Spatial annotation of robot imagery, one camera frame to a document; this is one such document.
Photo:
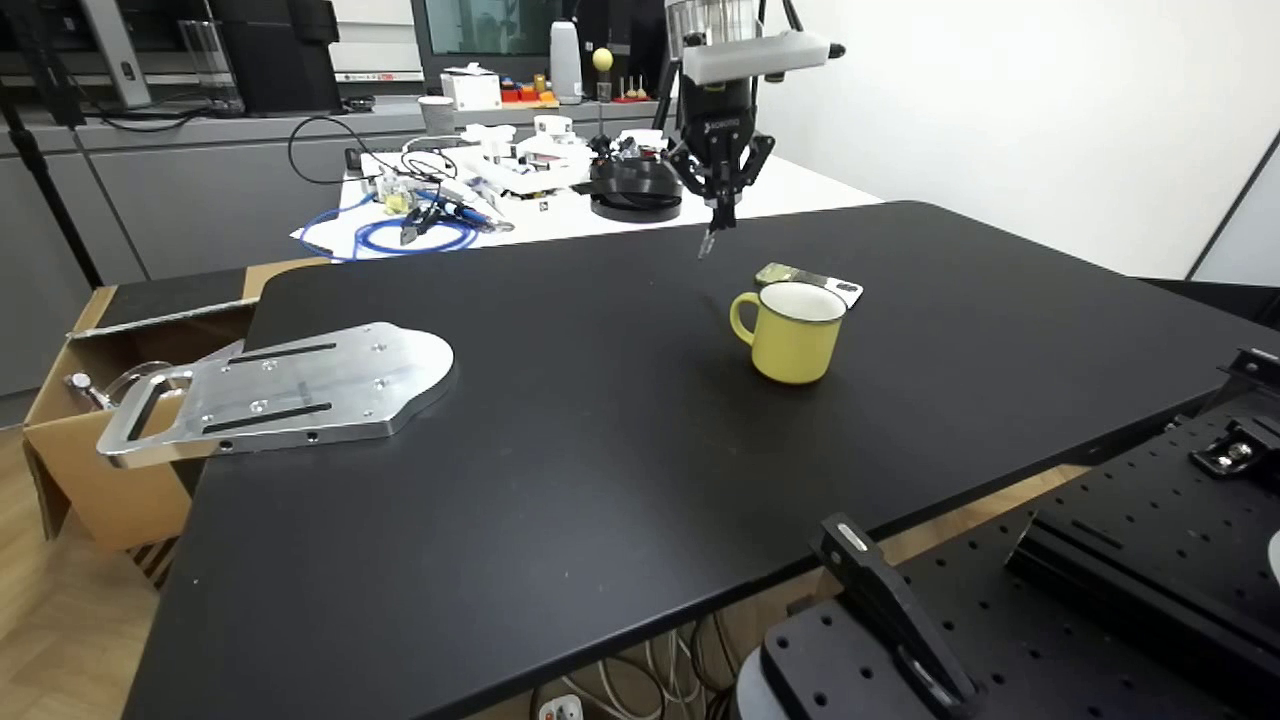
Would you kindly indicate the black round device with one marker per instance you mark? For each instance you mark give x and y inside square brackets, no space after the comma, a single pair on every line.
[633,182]

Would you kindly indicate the black optical breadboard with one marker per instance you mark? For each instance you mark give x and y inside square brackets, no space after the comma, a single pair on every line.
[1204,485]

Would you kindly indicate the white canister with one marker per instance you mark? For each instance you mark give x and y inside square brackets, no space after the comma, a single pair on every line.
[565,63]

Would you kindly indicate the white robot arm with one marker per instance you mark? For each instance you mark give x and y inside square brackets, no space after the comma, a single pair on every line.
[705,20]

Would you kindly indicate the white side table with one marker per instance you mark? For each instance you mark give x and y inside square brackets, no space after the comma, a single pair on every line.
[367,230]

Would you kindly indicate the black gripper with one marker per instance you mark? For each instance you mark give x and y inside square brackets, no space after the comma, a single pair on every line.
[717,146]

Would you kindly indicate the white electronics clutter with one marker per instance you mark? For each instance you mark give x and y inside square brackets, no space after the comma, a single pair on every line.
[485,166]

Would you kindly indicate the computer monitor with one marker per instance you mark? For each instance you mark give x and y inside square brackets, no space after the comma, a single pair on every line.
[494,32]

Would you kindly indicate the grey wrist camera bar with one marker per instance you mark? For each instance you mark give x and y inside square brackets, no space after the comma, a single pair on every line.
[755,57]

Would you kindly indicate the cardboard box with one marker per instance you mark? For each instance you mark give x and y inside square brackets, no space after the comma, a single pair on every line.
[113,385]

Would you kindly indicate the white rice cooker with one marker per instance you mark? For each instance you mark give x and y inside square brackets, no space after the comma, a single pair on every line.
[470,87]

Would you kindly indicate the yellow enamel mug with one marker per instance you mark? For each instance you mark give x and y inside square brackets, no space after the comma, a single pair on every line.
[791,329]

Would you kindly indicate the aluminium mounting plate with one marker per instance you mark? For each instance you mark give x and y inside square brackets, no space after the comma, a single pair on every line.
[341,385]

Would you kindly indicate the black rail bracket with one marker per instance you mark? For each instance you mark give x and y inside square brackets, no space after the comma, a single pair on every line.
[1219,625]

